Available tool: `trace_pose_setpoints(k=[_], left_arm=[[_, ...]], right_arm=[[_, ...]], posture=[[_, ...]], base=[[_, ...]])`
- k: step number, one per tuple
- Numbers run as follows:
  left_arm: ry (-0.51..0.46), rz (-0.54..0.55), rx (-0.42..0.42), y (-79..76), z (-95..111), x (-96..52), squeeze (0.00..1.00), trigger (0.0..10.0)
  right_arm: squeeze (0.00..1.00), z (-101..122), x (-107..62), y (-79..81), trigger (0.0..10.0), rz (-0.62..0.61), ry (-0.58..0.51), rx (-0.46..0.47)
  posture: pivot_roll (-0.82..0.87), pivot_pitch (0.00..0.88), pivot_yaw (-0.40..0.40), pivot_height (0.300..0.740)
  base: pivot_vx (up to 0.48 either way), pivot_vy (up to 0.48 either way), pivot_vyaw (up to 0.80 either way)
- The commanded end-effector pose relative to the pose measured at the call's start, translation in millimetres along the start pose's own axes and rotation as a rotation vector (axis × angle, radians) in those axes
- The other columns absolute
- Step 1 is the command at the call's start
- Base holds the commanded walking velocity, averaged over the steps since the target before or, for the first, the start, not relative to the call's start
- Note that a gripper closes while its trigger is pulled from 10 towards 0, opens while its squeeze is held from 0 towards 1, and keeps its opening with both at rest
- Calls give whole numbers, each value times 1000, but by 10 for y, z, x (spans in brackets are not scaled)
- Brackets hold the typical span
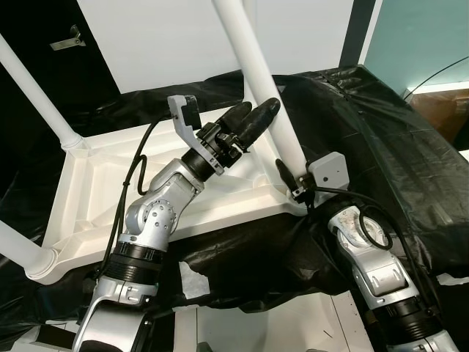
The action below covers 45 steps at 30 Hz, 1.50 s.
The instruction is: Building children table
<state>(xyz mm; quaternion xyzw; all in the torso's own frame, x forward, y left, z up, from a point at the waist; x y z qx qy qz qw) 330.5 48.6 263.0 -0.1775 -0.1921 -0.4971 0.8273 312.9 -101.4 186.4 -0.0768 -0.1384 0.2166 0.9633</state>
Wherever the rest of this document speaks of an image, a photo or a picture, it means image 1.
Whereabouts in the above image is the teal glass panel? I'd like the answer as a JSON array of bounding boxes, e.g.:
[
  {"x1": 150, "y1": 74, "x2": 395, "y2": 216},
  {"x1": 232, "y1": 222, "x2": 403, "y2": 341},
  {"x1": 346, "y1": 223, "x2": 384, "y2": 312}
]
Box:
[{"x1": 364, "y1": 0, "x2": 469, "y2": 96}]

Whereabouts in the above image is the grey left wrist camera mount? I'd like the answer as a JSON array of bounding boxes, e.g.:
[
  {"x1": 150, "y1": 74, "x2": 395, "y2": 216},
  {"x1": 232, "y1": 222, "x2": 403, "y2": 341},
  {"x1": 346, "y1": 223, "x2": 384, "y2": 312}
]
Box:
[{"x1": 167, "y1": 95, "x2": 224, "y2": 177}]

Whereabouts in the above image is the thin black curved cable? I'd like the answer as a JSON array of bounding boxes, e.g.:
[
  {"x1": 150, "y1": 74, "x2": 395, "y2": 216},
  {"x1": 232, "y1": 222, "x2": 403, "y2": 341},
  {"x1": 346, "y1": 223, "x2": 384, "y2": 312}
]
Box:
[{"x1": 403, "y1": 55, "x2": 469, "y2": 100}]

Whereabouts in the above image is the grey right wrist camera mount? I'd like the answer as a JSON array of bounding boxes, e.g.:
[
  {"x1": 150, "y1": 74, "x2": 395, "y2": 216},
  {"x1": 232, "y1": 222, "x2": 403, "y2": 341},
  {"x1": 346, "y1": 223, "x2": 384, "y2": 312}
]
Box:
[{"x1": 308, "y1": 152, "x2": 349, "y2": 193}]

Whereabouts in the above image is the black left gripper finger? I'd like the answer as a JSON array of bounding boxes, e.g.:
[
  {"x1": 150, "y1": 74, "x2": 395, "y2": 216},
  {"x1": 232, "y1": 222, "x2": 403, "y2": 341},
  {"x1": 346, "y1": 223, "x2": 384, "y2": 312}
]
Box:
[
  {"x1": 218, "y1": 104, "x2": 256, "y2": 140},
  {"x1": 238, "y1": 97, "x2": 282, "y2": 147}
]

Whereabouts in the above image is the dark wooden table leg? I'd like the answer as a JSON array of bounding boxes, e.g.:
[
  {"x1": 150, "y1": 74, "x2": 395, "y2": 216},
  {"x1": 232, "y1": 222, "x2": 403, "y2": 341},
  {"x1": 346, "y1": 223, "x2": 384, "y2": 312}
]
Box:
[{"x1": 37, "y1": 326, "x2": 78, "y2": 349}]

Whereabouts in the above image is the silver door handle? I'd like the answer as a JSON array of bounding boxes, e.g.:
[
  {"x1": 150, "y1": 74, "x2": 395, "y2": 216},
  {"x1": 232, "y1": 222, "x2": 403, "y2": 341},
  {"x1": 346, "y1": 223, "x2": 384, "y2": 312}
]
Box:
[{"x1": 50, "y1": 26, "x2": 86, "y2": 51}]

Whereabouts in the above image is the black plastic cover sheet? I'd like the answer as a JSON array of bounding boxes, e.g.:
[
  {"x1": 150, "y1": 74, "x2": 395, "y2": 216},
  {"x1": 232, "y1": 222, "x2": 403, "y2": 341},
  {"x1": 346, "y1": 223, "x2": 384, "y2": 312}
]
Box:
[{"x1": 0, "y1": 65, "x2": 469, "y2": 323}]

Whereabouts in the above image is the brown wooden furniture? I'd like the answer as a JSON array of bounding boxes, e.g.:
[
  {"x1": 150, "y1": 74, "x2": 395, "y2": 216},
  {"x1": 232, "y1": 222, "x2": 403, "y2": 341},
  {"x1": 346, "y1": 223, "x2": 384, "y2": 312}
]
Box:
[{"x1": 410, "y1": 92, "x2": 469, "y2": 151}]

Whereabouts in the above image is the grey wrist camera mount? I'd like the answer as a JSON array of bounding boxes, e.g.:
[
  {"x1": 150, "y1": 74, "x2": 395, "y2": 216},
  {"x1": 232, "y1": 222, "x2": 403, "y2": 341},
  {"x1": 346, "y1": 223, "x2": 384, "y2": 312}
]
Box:
[
  {"x1": 167, "y1": 95, "x2": 224, "y2": 177},
  {"x1": 308, "y1": 152, "x2": 349, "y2": 193}
]

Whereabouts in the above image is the dark vertical pillar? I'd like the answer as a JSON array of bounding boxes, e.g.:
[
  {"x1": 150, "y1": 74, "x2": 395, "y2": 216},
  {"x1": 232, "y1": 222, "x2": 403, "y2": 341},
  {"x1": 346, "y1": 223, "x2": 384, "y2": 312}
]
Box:
[{"x1": 341, "y1": 0, "x2": 378, "y2": 70}]

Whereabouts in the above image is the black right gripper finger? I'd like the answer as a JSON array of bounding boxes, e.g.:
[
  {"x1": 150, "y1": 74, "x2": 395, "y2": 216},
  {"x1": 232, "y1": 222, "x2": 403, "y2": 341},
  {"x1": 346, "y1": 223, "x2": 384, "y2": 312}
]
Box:
[{"x1": 275, "y1": 159, "x2": 300, "y2": 190}]

